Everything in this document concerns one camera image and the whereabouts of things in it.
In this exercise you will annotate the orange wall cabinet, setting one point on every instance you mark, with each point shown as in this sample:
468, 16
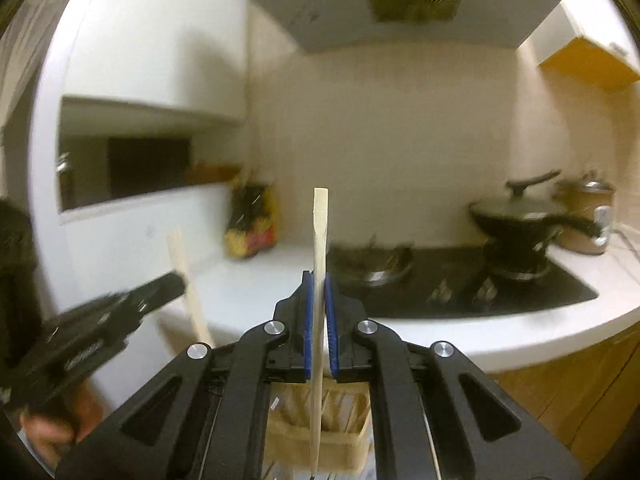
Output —
562, 44

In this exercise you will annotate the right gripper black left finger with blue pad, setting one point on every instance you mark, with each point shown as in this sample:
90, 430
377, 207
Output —
202, 418

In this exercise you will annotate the large sauce bottle red label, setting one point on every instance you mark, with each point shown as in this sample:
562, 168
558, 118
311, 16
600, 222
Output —
264, 218

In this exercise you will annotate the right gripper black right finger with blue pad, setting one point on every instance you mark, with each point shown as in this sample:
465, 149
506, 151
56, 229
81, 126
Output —
435, 414

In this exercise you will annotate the black wok with lid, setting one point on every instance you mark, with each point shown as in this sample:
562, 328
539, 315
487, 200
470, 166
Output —
526, 220

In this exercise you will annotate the grey range hood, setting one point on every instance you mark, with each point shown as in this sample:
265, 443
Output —
400, 5

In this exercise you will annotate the white upper cabinet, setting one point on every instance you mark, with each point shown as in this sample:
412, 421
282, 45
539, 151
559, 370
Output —
187, 55

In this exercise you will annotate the brown rice cooker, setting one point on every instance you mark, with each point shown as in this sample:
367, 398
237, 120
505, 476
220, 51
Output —
591, 197

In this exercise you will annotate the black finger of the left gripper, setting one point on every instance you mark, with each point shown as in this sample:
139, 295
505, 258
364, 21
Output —
155, 294

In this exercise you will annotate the small bottle on shelf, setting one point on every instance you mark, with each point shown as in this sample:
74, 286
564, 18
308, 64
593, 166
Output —
65, 180

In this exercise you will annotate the black gas stove top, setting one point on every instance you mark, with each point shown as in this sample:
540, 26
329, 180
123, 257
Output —
408, 283

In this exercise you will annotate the wooden chopstick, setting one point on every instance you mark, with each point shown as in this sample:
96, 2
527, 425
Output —
320, 219
192, 303

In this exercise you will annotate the dark soy sauce bottle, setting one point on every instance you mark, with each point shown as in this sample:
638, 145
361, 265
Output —
240, 224

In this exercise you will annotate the beige plastic utensil basket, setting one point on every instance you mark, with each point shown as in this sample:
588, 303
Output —
346, 427

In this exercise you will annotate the person's left hand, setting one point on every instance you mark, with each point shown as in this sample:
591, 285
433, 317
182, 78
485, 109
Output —
51, 436

